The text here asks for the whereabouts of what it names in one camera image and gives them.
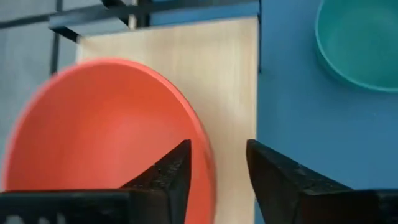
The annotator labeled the green plastic bowl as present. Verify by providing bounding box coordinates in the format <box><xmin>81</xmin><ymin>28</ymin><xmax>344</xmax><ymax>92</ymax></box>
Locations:
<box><xmin>314</xmin><ymin>0</ymin><xmax>398</xmax><ymax>94</ymax></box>

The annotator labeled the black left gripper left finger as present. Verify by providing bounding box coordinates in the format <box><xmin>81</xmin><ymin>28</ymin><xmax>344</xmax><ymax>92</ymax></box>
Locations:
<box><xmin>120</xmin><ymin>139</ymin><xmax>193</xmax><ymax>224</ymax></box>

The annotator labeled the wooden shelf with black frame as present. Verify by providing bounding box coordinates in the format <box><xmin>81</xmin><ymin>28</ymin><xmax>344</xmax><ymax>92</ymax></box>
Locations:
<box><xmin>48</xmin><ymin>0</ymin><xmax>262</xmax><ymax>224</ymax></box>

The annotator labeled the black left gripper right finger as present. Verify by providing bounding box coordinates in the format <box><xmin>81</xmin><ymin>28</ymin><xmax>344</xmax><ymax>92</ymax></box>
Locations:
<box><xmin>246</xmin><ymin>138</ymin><xmax>354</xmax><ymax>224</ymax></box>

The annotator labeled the orange plastic bowl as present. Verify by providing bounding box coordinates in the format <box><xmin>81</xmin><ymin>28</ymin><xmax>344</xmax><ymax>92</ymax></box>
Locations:
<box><xmin>1</xmin><ymin>58</ymin><xmax>218</xmax><ymax>224</ymax></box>

